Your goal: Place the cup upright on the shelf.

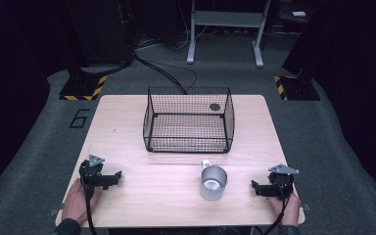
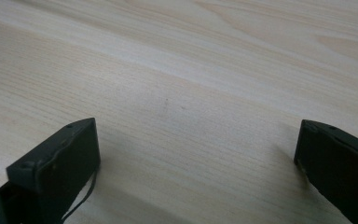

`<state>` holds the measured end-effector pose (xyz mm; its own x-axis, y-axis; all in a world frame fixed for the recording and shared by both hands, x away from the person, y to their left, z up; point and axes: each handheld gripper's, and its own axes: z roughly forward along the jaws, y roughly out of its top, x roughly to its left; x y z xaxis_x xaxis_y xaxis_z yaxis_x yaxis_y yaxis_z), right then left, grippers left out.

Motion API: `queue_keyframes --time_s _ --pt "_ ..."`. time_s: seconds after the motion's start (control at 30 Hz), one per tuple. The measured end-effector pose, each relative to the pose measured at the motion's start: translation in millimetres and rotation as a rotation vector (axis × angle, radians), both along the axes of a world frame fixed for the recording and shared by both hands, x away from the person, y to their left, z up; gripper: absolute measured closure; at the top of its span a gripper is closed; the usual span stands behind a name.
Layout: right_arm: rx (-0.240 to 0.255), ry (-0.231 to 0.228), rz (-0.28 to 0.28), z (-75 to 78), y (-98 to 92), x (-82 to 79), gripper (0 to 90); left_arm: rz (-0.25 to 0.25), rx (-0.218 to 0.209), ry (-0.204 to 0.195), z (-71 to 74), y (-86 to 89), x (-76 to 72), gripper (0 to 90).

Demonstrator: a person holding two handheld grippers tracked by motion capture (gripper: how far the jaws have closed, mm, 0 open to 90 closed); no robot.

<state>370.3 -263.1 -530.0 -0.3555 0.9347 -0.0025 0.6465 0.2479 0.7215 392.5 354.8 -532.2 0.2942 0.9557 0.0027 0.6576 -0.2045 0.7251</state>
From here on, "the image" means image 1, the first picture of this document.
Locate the silver metal cup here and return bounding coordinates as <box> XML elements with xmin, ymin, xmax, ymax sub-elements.
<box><xmin>199</xmin><ymin>159</ymin><xmax>229</xmax><ymax>202</ymax></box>

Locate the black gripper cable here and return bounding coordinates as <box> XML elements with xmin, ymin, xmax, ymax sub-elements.
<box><xmin>262</xmin><ymin>194</ymin><xmax>292</xmax><ymax>235</ymax></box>
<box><xmin>82</xmin><ymin>184</ymin><xmax>98</xmax><ymax>235</ymax></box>

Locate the white metal stand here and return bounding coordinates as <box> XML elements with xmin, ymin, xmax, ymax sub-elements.
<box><xmin>186</xmin><ymin>0</ymin><xmax>272</xmax><ymax>69</ymax></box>

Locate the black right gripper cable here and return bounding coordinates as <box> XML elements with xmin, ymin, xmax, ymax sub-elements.
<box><xmin>262</xmin><ymin>194</ymin><xmax>292</xmax><ymax>235</ymax></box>

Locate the person's right hand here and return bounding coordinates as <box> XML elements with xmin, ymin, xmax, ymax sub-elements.
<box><xmin>266</xmin><ymin>191</ymin><xmax>302</xmax><ymax>227</ymax></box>

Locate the person's left hand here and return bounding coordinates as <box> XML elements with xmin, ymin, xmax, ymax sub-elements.
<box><xmin>61</xmin><ymin>177</ymin><xmax>103</xmax><ymax>226</ymax></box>

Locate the black floor cable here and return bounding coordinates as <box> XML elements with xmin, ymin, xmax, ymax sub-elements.
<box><xmin>131</xmin><ymin>52</ymin><xmax>199</xmax><ymax>96</ymax></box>

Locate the black wire basket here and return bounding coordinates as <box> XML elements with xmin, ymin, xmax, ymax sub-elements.
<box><xmin>142</xmin><ymin>85</ymin><xmax>236</xmax><ymax>154</ymax></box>

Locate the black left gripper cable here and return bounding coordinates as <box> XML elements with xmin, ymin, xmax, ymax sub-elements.
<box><xmin>82</xmin><ymin>184</ymin><xmax>98</xmax><ymax>235</ymax></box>

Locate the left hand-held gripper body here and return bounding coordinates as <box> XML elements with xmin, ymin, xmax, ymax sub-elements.
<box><xmin>78</xmin><ymin>154</ymin><xmax>112</xmax><ymax>198</ymax></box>

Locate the black yellow striped stand base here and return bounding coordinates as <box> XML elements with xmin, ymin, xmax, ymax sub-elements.
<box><xmin>272</xmin><ymin>74</ymin><xmax>321</xmax><ymax>102</ymax></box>
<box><xmin>59</xmin><ymin>74</ymin><xmax>108</xmax><ymax>102</ymax></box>

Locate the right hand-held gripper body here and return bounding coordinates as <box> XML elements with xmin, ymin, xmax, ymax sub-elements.
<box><xmin>265</xmin><ymin>164</ymin><xmax>301</xmax><ymax>200</ymax></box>

